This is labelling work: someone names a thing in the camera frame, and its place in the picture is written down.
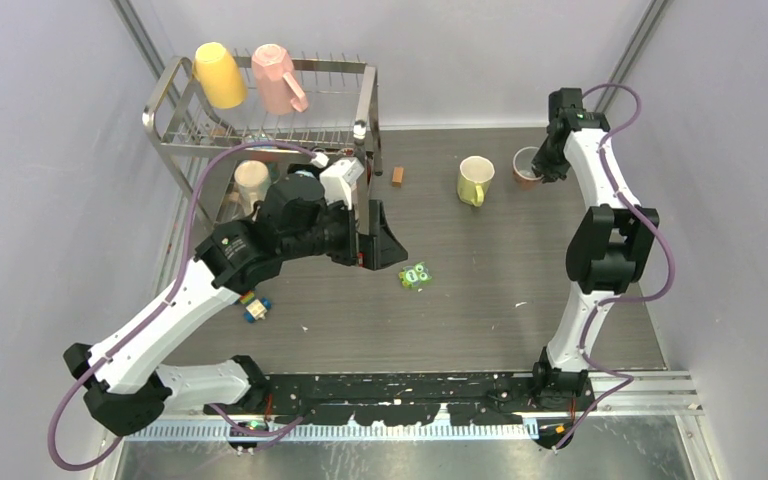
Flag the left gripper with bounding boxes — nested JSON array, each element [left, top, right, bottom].
[[282, 196, 408, 271]]

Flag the salmon floral mug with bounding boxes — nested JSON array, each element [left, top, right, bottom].
[[511, 146, 542, 190]]

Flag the lime green mug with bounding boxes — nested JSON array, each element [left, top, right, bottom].
[[456, 156, 495, 208]]

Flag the pink faceted mug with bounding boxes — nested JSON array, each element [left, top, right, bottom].
[[251, 44, 309, 116]]

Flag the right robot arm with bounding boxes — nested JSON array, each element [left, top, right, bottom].
[[530, 87, 659, 411]]

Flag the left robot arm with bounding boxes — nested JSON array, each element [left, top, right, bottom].
[[64, 174, 408, 436]]

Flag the steel two-tier dish rack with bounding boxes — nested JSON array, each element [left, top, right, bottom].
[[142, 55, 383, 262]]

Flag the green owl toy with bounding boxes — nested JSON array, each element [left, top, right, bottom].
[[398, 262, 432, 289]]

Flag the small wooden block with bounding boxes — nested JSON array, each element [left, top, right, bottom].
[[391, 166, 405, 187]]

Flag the colourful brick toy car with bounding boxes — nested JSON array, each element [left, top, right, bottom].
[[236, 290, 273, 324]]

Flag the beige patterned mug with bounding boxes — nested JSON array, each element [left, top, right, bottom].
[[234, 160, 272, 216]]

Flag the yellow cup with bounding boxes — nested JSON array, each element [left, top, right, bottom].
[[194, 42, 248, 109]]

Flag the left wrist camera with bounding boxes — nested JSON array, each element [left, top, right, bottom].
[[319, 157, 365, 210]]

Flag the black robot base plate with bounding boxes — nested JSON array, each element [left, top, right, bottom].
[[202, 370, 597, 429]]

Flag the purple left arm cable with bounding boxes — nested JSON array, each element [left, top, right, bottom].
[[46, 140, 326, 473]]

